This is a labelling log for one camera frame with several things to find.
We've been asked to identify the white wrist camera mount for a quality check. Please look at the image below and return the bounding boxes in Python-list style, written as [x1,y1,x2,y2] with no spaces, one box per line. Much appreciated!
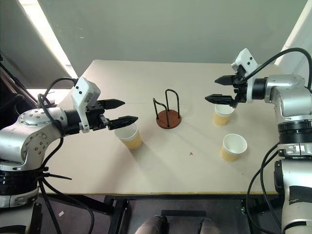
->
[71,77,101,134]
[231,48,259,103]

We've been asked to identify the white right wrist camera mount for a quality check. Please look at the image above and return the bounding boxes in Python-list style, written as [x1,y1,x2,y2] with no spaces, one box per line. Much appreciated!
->
[231,48,259,103]

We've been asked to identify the wooden base wire cup holder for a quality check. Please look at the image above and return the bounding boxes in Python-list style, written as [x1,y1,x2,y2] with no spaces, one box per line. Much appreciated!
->
[152,89,182,129]

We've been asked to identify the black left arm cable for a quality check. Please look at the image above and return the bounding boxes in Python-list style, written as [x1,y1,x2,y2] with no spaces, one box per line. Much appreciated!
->
[38,77,95,234]

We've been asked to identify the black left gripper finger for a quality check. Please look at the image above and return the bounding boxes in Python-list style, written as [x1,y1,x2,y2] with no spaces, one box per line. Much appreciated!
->
[107,116,139,130]
[101,98,126,110]

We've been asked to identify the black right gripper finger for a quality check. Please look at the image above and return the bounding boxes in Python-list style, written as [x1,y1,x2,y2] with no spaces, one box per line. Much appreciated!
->
[214,75,236,86]
[204,94,236,106]

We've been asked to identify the black table frame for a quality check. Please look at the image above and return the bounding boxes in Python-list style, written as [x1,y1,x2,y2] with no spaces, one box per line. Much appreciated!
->
[36,194,283,234]

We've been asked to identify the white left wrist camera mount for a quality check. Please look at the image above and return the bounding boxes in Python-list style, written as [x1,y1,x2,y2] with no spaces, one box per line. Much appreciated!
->
[71,77,101,134]

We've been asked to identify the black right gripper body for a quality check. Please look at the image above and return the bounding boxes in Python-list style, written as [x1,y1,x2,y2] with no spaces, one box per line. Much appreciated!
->
[232,65,248,109]

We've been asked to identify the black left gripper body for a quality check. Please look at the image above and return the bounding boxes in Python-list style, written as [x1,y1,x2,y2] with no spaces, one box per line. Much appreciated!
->
[85,100,110,131]

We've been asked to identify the tan paper cup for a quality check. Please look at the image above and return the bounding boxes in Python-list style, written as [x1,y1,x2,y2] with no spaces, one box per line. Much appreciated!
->
[220,133,248,162]
[214,104,235,127]
[114,122,143,150]

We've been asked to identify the black cable tie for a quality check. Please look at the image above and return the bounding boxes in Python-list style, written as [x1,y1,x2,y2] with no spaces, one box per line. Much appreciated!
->
[31,166,73,181]

